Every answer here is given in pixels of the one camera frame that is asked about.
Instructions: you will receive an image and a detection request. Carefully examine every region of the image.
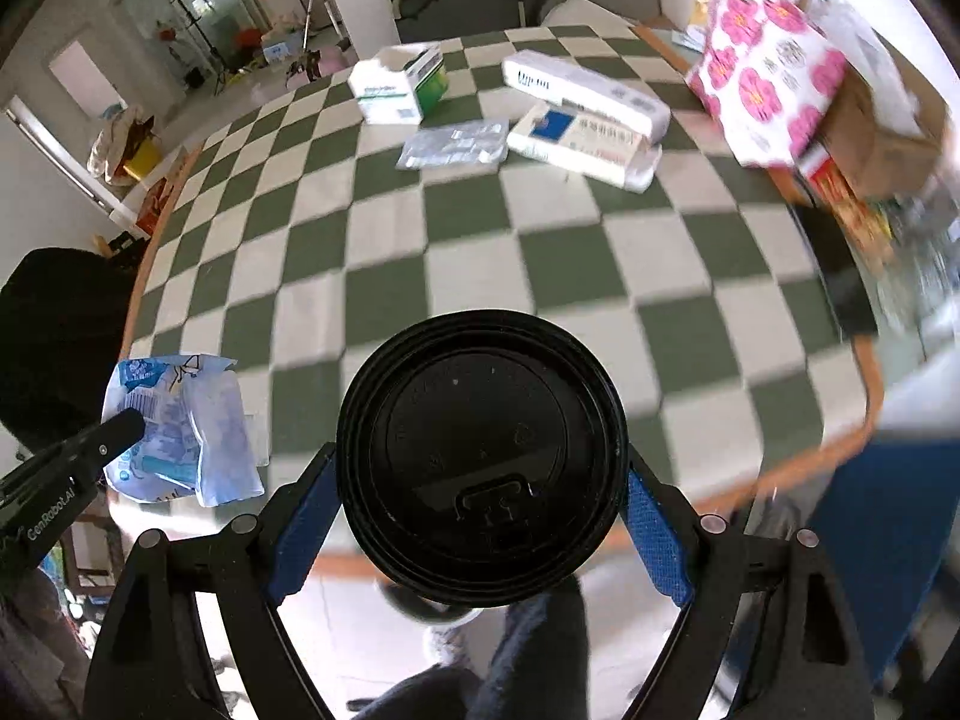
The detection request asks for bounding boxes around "long white toothpaste box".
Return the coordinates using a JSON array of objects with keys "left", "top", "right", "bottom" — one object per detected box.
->
[{"left": 501, "top": 50, "right": 670, "bottom": 143}]

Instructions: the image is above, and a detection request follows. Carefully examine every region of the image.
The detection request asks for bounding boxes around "black plastic cup lid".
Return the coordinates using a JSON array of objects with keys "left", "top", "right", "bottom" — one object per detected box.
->
[{"left": 335, "top": 309, "right": 628, "bottom": 608}]

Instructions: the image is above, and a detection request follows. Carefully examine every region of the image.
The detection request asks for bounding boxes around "dark wooden chair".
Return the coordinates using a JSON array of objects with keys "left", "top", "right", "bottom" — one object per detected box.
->
[{"left": 2, "top": 247, "right": 137, "bottom": 454}]

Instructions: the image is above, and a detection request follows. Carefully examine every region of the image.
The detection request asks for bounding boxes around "blue white plastic bag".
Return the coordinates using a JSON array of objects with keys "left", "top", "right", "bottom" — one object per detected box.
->
[{"left": 103, "top": 355, "right": 265, "bottom": 509}]

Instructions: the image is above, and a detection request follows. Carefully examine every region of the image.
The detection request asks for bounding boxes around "brown cardboard box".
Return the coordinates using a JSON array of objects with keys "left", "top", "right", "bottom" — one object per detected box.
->
[{"left": 817, "top": 49, "right": 947, "bottom": 200}]

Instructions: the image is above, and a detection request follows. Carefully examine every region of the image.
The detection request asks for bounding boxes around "clear plastic blister wrapper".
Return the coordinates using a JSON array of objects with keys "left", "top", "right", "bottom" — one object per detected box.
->
[{"left": 395, "top": 119, "right": 509, "bottom": 171}]

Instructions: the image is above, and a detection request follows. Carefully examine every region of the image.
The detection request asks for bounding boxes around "left black trouser leg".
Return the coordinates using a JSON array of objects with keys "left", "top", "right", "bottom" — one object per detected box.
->
[{"left": 356, "top": 667, "right": 482, "bottom": 720}]

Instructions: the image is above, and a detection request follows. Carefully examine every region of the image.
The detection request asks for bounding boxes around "white blue box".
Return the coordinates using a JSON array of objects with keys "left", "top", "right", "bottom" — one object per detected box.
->
[{"left": 506, "top": 103, "right": 662, "bottom": 193}]

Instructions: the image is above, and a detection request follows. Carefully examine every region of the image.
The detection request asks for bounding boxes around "pink flower patterned package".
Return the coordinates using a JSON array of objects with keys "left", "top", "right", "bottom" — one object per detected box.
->
[{"left": 685, "top": 0, "right": 848, "bottom": 167}]

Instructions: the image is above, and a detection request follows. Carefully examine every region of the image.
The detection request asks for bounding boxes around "white green medicine box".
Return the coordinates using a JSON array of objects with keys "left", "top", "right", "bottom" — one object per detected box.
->
[{"left": 348, "top": 43, "right": 449, "bottom": 125}]

